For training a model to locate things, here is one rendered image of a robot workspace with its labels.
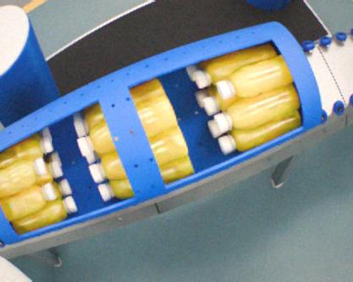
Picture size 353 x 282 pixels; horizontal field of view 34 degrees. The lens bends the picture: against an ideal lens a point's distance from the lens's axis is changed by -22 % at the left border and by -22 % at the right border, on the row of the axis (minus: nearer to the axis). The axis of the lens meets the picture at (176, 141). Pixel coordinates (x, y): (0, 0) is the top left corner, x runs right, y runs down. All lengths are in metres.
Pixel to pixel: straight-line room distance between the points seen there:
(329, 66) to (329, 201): 0.98
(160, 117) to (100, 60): 1.21
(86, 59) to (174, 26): 0.37
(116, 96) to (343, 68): 0.73
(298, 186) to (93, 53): 0.98
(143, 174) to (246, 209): 1.23
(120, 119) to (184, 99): 0.31
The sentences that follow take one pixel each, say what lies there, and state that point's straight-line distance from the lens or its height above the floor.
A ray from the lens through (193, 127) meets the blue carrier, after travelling 1.65.
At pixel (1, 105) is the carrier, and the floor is 0.80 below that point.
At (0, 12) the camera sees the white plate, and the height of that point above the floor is 1.04.
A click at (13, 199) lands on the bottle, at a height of 1.14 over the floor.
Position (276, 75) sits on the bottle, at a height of 1.19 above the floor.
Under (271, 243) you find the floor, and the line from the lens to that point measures 2.57.
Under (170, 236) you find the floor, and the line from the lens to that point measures 2.56.
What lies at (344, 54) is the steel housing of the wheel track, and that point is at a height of 0.93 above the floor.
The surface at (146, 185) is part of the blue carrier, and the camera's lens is 1.42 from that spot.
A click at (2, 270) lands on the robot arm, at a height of 1.68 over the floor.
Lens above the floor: 2.54
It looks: 75 degrees down
